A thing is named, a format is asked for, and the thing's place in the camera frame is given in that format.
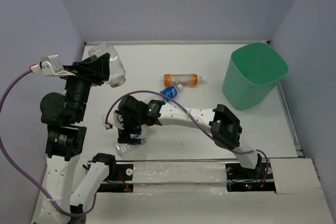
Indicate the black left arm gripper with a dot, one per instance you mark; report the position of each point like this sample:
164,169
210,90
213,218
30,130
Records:
100,64

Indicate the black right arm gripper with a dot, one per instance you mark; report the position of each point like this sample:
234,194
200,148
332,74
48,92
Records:
124,135

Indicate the clear bottle green blue label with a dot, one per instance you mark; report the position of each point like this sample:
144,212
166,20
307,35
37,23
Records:
135,141

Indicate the clear jar with silver rim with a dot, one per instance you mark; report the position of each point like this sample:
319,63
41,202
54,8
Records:
117,70

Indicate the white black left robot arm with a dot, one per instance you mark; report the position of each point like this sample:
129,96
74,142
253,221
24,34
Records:
62,113

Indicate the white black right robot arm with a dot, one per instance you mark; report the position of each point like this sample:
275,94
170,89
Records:
219,124

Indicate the green plastic bin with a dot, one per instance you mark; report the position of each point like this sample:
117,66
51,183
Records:
253,71

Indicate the long orange label bottle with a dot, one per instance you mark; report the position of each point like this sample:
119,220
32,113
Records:
188,80

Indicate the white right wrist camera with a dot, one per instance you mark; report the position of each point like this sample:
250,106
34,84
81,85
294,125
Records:
112,120

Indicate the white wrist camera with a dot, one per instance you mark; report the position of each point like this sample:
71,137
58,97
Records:
49,66
112,120

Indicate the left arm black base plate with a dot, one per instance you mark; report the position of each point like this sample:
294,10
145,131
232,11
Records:
121,181

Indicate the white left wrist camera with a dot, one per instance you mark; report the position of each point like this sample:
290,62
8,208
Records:
49,66

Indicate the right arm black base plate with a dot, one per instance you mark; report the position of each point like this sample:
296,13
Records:
240,180

